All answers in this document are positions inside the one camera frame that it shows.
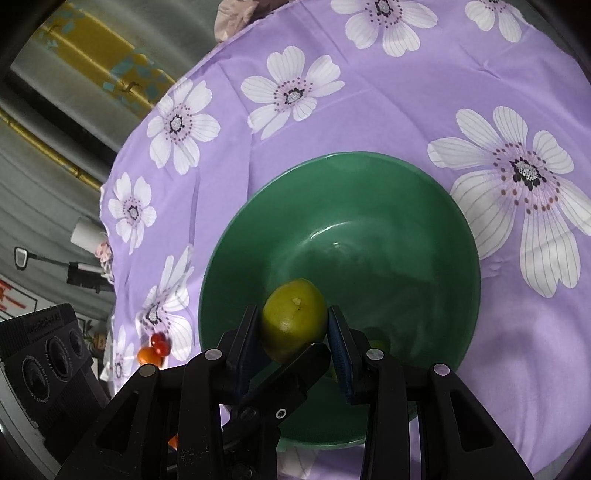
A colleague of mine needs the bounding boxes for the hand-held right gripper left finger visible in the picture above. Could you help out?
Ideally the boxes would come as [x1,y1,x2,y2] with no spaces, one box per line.
[53,305,282,480]

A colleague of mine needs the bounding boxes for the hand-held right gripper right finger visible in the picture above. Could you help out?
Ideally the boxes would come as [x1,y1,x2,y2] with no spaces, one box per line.
[327,305,536,480]

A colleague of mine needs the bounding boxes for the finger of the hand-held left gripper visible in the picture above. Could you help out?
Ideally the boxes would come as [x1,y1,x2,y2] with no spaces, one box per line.
[222,342,332,480]

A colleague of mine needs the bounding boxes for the green lime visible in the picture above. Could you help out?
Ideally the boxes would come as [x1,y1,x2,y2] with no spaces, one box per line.
[261,278,328,365]

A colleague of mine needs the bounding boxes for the green bowl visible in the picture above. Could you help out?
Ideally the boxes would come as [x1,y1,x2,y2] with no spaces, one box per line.
[198,151,482,450]

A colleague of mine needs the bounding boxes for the white cup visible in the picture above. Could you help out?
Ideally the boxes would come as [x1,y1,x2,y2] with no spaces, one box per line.
[70,218,108,250]

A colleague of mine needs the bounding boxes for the purple floral tablecloth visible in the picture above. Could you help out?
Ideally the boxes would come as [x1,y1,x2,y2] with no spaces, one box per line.
[99,0,591,480]

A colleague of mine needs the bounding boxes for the yellow patterned curtain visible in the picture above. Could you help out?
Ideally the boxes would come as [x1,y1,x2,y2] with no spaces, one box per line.
[41,9,178,112]

